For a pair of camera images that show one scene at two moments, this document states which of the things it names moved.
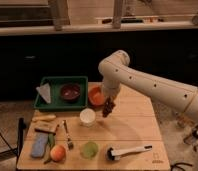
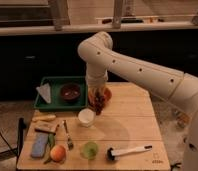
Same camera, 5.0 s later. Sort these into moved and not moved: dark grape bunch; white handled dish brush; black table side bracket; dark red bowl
Moved: dark grape bunch
Not moved: white handled dish brush; black table side bracket; dark red bowl
